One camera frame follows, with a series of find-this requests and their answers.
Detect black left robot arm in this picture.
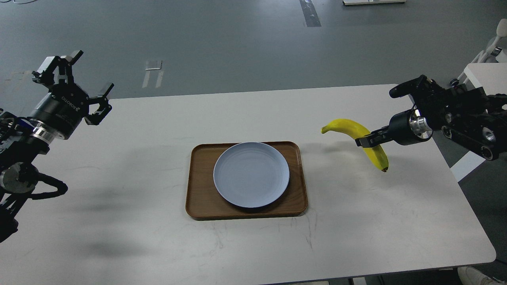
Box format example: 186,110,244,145
0,50,114,241

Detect white shoe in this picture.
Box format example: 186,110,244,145
457,266,505,285

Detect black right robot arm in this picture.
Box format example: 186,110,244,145
355,75,507,160

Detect light blue plate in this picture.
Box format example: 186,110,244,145
213,142,290,209

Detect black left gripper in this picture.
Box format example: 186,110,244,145
29,50,114,140

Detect yellow banana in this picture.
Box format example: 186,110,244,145
321,118,389,173

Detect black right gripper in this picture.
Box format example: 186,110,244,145
355,109,433,148

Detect brown wooden tray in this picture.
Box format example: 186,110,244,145
185,141,308,220

